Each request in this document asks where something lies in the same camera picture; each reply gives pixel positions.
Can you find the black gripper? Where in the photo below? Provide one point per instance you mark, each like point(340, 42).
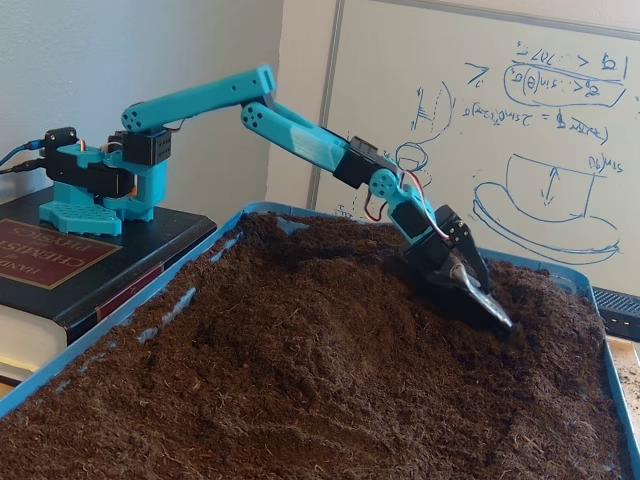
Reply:
point(436, 259)

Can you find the brown soil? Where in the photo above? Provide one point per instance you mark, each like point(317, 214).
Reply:
point(300, 380)

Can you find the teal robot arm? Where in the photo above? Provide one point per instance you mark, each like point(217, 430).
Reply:
point(200, 100)

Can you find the black perforated box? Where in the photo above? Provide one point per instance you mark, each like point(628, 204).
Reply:
point(620, 315)

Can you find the whiteboard with blue sketches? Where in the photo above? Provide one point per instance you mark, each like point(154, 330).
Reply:
point(525, 125)

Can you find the blue plastic tray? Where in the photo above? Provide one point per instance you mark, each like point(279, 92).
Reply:
point(270, 206)

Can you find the black chemistry physics handbook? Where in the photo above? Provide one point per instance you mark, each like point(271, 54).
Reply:
point(30, 255)

